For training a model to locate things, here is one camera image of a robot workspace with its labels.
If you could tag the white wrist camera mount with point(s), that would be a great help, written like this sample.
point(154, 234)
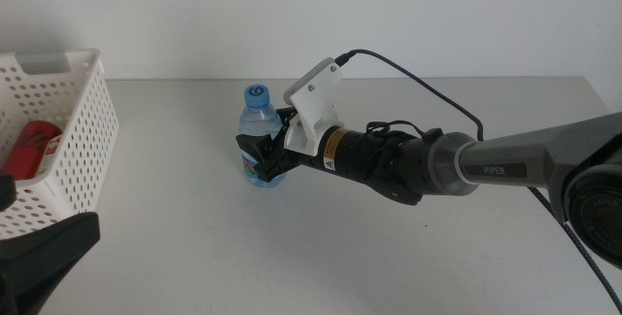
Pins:
point(313, 106)

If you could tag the red soda can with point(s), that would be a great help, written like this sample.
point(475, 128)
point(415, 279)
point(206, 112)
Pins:
point(26, 152)

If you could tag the clear water bottle blue cap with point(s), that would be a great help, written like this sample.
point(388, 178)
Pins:
point(257, 113)

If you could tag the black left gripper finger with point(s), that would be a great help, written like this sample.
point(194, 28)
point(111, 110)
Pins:
point(39, 266)
point(7, 192)

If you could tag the white perforated plastic basket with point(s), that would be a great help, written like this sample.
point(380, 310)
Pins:
point(85, 150)

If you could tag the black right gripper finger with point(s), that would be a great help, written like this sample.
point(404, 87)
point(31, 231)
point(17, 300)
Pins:
point(286, 114)
point(255, 152)

